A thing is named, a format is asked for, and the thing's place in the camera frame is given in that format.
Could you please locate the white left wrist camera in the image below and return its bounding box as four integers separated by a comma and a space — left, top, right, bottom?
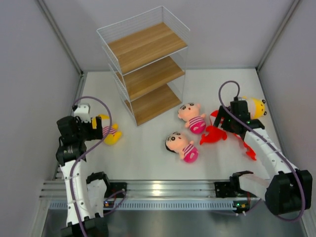
72, 103, 91, 123

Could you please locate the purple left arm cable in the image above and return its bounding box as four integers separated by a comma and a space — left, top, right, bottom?
70, 96, 127, 237

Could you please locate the slotted grey cable duct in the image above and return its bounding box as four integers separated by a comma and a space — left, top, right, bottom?
49, 199, 237, 211

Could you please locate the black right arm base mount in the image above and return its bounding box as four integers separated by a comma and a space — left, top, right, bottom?
214, 182, 253, 198

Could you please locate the yellow bear plush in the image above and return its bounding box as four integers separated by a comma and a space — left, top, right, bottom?
98, 114, 122, 145
239, 96, 267, 119

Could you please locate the white wire wooden shelf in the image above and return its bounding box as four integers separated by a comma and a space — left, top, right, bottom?
97, 6, 190, 126

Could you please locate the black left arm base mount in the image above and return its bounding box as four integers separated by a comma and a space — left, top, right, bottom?
104, 182, 127, 198

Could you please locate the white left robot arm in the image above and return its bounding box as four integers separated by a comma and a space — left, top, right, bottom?
56, 116, 112, 237

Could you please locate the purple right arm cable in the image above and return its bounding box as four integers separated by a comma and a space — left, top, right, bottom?
218, 80, 307, 222

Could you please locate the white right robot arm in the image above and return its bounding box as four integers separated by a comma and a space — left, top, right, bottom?
214, 98, 313, 216

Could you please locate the pink bald baby doll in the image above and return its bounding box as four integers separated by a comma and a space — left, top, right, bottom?
178, 102, 206, 134

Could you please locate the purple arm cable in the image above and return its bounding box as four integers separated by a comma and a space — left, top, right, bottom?
218, 80, 307, 222
70, 96, 127, 237

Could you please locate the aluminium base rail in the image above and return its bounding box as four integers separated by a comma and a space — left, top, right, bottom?
39, 179, 267, 198

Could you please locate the red shark plush toy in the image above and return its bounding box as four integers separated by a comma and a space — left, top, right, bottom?
199, 110, 228, 145

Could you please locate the pink black-haired boy doll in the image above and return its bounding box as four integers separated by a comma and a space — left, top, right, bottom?
165, 131, 199, 163

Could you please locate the yellow bear plush right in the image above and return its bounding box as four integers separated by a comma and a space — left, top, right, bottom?
239, 96, 267, 119

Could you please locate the yellow bear plush left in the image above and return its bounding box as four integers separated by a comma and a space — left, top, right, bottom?
98, 114, 122, 145

